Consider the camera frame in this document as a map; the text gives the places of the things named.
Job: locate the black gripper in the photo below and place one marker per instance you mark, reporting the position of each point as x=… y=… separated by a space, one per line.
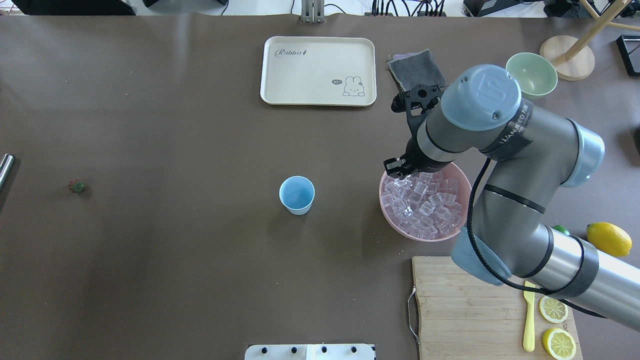
x=416 y=156

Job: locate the clear ice cubes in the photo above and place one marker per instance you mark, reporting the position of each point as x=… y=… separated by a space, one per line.
x=425 y=207

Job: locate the light blue plastic cup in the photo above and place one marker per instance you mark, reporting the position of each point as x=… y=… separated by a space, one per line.
x=297 y=194

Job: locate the red strawberry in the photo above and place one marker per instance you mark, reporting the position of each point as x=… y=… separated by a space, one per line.
x=76 y=186

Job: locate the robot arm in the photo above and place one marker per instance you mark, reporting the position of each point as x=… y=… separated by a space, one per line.
x=535 y=152

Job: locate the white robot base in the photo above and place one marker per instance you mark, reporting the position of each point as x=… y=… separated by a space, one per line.
x=319 y=351

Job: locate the wooden cup stand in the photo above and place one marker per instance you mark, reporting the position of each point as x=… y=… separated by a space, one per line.
x=571 y=57

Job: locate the pink bowl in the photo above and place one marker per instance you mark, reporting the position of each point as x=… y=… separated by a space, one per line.
x=387 y=212

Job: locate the grey folded cloth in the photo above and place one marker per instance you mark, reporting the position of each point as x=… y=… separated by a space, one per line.
x=415 y=68

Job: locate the cream rabbit serving tray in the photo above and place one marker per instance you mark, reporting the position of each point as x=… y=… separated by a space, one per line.
x=318 y=71

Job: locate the wooden cutting board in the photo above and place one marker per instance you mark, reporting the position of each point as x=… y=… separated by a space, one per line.
x=464 y=318

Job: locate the green ceramic bowl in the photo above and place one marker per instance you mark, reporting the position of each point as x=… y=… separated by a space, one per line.
x=535 y=75

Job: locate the green lime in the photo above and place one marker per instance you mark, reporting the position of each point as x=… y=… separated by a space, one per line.
x=561 y=229

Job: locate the lemon half upper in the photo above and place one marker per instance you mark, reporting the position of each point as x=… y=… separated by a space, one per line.
x=553 y=310

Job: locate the lemon half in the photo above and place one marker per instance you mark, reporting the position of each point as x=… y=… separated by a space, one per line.
x=559 y=344
x=553 y=310

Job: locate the yellow plastic knife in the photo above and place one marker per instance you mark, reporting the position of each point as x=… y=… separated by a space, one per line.
x=528 y=337

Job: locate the yellow lemon far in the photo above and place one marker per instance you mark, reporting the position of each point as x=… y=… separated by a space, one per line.
x=609 y=238

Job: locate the lemon half lower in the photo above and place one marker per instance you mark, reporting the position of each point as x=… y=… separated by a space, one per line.
x=559 y=344

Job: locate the steel muddler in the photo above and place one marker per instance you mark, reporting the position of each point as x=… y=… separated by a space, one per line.
x=6 y=165

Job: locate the black tray frame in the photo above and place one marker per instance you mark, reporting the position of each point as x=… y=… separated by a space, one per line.
x=628 y=47

